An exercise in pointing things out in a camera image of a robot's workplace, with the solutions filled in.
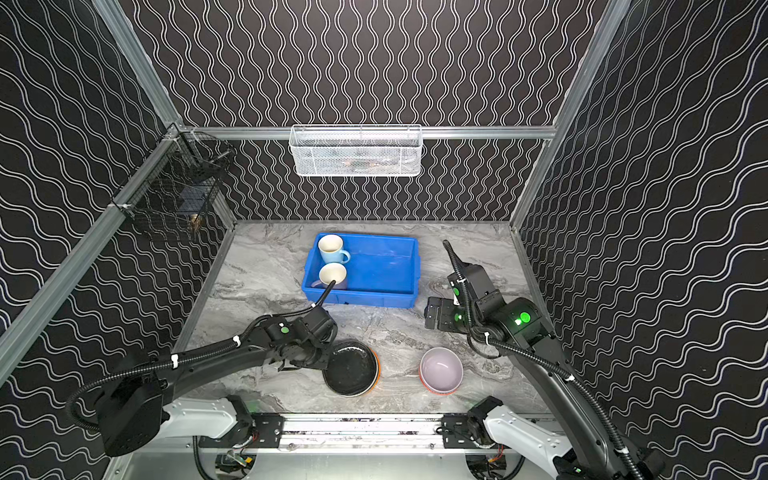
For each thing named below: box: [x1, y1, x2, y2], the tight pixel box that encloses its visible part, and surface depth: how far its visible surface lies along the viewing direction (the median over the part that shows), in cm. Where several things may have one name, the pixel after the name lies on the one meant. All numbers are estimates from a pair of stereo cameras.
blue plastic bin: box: [302, 233, 421, 309], surface depth 106 cm
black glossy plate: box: [322, 340, 380, 398], surface depth 83 cm
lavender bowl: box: [418, 347, 464, 396], surface depth 81 cm
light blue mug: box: [317, 234, 351, 264], surface depth 103 cm
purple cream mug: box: [311, 262, 347, 289], surface depth 99 cm
